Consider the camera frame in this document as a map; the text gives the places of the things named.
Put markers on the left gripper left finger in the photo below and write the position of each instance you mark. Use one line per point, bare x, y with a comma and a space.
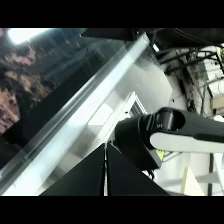
85, 178

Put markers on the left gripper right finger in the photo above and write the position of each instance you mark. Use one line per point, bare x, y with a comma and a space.
128, 178

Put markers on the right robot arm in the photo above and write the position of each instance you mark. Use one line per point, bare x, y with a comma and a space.
186, 133

